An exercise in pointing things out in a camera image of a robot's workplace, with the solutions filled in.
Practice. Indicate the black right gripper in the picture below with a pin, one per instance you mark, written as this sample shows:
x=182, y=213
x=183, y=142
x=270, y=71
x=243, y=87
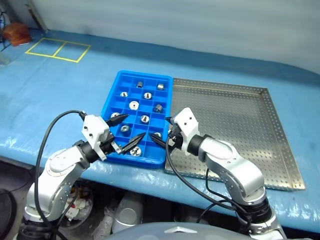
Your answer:
x=176, y=138

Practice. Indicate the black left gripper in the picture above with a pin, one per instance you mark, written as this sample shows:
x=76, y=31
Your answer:
x=107, y=143

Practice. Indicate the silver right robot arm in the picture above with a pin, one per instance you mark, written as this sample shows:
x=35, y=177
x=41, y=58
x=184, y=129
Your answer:
x=237, y=165

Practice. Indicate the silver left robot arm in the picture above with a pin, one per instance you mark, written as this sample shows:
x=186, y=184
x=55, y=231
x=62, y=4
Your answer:
x=62, y=170

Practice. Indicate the blue compartment tray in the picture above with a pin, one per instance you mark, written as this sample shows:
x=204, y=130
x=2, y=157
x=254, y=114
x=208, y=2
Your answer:
x=117, y=85

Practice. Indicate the brown object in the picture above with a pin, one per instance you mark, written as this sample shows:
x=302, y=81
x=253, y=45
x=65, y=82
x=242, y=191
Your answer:
x=16, y=32

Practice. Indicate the perforated metal tray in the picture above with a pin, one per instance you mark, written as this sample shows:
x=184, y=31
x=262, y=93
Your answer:
x=237, y=120

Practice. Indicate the white cylindrical container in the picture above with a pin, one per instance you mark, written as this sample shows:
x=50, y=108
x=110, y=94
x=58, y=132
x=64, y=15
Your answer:
x=127, y=215

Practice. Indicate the waste bin with paper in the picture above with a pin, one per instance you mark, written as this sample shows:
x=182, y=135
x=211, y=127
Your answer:
x=80, y=202

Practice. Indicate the grey robot torso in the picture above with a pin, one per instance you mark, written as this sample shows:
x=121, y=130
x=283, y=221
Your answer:
x=150, y=235

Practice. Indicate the black round object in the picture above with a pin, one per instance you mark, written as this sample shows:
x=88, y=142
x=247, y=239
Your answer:
x=6, y=212

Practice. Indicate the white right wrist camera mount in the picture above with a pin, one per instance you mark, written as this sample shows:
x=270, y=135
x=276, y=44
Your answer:
x=186, y=122

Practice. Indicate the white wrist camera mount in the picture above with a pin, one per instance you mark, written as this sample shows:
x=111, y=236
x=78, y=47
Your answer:
x=93, y=127
x=186, y=122

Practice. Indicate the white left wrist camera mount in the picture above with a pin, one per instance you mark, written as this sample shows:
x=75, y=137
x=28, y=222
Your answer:
x=93, y=127

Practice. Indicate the grey metal post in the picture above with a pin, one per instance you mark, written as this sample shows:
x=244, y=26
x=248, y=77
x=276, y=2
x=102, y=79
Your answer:
x=37, y=16

